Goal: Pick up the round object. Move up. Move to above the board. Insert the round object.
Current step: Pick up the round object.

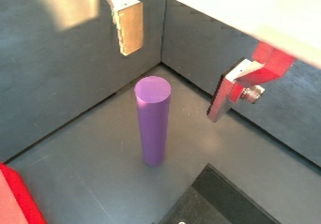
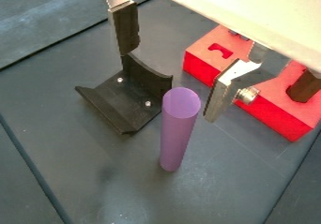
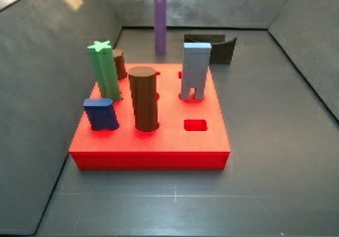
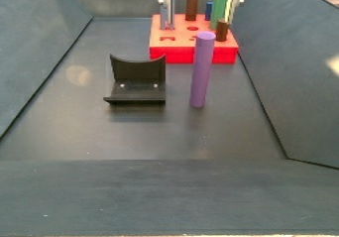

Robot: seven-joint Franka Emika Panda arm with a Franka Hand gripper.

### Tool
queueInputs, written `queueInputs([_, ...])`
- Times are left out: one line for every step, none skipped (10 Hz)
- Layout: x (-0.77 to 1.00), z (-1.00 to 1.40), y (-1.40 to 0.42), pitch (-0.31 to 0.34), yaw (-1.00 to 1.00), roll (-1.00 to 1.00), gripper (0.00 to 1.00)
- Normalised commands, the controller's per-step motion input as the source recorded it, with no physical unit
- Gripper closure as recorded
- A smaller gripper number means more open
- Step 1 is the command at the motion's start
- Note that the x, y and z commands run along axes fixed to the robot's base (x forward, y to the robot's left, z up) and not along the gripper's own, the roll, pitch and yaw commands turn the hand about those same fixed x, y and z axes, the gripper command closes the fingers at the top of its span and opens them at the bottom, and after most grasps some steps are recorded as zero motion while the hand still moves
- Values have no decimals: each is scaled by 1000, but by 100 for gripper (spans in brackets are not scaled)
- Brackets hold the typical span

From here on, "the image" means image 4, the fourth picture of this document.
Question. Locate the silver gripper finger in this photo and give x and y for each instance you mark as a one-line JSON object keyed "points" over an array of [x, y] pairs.
{"points": [[231, 9], [164, 13]]}

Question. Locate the purple round cylinder peg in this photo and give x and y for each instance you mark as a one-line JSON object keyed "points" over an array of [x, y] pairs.
{"points": [[202, 67]]}

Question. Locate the red peg board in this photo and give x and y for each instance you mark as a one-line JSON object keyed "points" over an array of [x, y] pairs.
{"points": [[176, 43]]}

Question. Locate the light blue notched peg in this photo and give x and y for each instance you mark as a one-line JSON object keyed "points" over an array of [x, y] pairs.
{"points": [[171, 26]]}

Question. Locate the green star peg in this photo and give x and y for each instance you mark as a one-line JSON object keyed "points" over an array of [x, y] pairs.
{"points": [[218, 12]]}

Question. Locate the tall brown cylinder peg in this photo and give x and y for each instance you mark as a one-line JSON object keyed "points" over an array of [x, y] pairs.
{"points": [[191, 10]]}

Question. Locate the blue block peg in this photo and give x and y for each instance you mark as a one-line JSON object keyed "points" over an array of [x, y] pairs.
{"points": [[208, 10]]}

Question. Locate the short dark brown peg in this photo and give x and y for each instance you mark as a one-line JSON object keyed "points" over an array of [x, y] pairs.
{"points": [[222, 30]]}

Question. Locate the black curved stand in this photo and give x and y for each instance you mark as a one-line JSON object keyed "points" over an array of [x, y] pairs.
{"points": [[139, 80]]}

